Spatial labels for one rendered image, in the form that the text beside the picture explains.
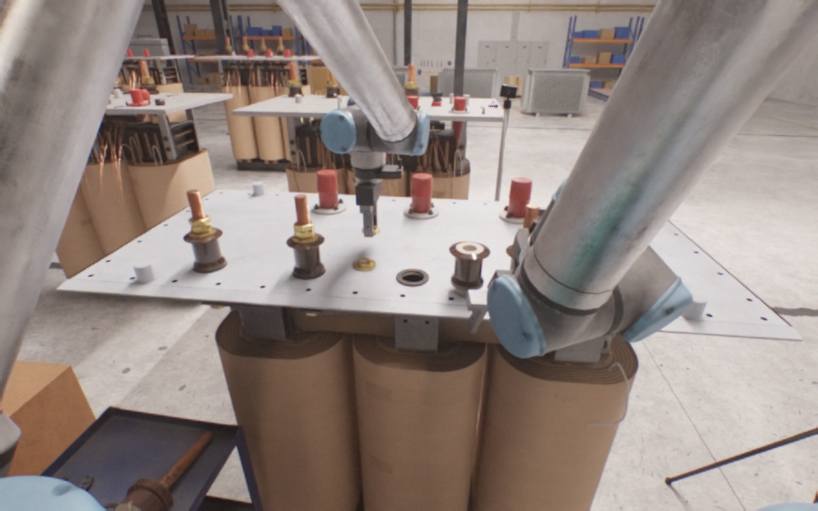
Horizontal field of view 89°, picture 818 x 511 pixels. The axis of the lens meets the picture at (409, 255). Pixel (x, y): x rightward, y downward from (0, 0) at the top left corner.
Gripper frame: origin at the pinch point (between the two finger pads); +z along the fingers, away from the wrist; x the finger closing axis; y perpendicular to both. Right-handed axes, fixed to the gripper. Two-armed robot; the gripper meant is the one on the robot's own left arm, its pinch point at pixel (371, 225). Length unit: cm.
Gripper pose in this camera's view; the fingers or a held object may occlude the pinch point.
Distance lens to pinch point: 118.5
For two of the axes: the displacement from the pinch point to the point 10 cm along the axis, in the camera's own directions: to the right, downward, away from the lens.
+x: -1.1, 4.5, -8.9
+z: -0.1, 8.9, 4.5
